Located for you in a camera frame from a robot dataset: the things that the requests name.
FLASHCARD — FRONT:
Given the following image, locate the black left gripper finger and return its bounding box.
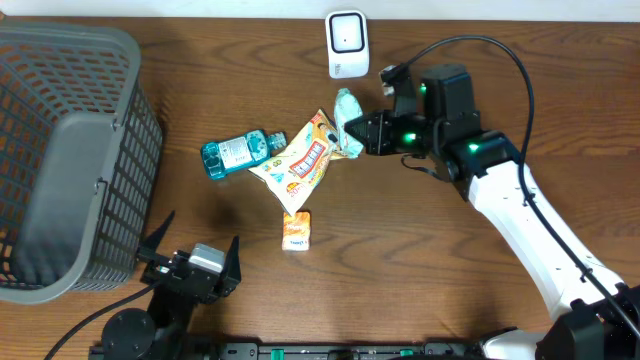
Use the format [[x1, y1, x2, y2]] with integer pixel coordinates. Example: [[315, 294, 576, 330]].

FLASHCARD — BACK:
[[137, 211, 175, 260], [220, 236, 242, 296]]

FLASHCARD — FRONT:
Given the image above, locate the teal wet wipes pack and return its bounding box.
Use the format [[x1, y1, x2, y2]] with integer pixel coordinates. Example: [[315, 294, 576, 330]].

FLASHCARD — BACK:
[[334, 88, 364, 159]]

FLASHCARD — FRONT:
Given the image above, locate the small orange box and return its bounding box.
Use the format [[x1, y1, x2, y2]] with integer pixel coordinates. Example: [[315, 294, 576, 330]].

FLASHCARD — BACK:
[[282, 211, 311, 251]]

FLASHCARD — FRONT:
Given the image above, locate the orange snack bag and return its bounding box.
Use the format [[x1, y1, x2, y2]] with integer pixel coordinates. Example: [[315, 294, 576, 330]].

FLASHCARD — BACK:
[[249, 109, 347, 215]]

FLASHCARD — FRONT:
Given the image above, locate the teal mouthwash bottle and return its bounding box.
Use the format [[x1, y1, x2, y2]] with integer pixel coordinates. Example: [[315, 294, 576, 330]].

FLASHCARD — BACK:
[[200, 129, 287, 180]]

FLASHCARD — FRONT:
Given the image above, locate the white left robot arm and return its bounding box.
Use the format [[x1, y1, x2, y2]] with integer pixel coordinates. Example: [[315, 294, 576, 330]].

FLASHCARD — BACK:
[[89, 213, 242, 360]]

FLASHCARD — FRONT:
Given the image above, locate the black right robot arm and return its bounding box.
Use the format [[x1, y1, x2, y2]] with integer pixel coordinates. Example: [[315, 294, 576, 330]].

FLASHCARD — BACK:
[[345, 64, 639, 359]]

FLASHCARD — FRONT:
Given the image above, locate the white barcode scanner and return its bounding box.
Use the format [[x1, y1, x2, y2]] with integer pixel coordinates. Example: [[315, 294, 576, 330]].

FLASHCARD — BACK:
[[325, 10, 370, 79]]

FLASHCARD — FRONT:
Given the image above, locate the grey plastic basket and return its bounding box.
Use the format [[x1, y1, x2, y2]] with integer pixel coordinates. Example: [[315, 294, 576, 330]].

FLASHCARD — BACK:
[[1, 21, 163, 305]]

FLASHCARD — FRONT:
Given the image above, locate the black left camera cable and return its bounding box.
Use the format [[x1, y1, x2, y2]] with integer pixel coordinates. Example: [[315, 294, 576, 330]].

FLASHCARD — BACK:
[[43, 282, 161, 360]]

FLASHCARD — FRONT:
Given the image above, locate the black camera cable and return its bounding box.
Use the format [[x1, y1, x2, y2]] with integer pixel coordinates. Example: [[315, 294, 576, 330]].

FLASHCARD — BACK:
[[43, 282, 161, 360], [394, 34, 640, 341]]

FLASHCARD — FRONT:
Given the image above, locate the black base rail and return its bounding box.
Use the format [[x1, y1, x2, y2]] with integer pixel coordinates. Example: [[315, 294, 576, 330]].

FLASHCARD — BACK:
[[88, 342, 485, 360]]

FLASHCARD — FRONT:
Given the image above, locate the black right camera cable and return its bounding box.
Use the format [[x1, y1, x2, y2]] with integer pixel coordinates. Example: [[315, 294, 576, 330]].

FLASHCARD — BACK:
[[394, 34, 640, 341]]

